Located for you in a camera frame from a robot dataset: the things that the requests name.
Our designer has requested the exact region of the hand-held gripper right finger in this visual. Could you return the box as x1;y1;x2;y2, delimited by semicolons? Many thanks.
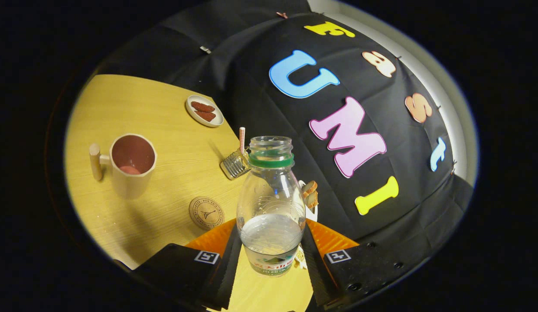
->
300;219;419;310

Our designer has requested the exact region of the cream cup with red inside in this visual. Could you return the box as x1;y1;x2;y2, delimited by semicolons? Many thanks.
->
89;133;158;200

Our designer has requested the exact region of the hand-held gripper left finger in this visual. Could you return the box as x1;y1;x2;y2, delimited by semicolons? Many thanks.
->
132;219;243;312

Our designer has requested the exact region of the clear plastic juice bottle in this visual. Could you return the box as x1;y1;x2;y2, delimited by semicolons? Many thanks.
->
236;136;306;278

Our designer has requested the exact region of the wooden table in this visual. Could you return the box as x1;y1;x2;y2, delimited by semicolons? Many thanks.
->
64;74;315;312

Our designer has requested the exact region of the white toaster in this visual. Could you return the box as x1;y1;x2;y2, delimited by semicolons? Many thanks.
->
297;180;320;222

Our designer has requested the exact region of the black backdrop cloth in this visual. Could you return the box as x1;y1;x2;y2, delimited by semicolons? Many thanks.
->
95;0;475;269

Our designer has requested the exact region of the round cork coaster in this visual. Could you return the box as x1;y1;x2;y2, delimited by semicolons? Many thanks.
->
189;196;225;230

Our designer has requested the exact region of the white round plate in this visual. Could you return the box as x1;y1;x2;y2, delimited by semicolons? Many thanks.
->
185;95;225;127

